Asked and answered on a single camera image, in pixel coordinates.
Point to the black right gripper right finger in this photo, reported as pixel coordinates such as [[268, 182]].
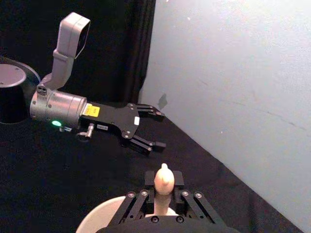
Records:
[[178, 194]]

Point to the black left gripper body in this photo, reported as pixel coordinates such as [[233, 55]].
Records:
[[114, 120]]

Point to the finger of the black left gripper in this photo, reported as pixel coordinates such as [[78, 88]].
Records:
[[143, 145], [151, 111]]

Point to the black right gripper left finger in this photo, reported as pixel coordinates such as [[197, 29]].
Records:
[[150, 194]]

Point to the black table cloth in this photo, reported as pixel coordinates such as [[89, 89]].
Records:
[[73, 182]]

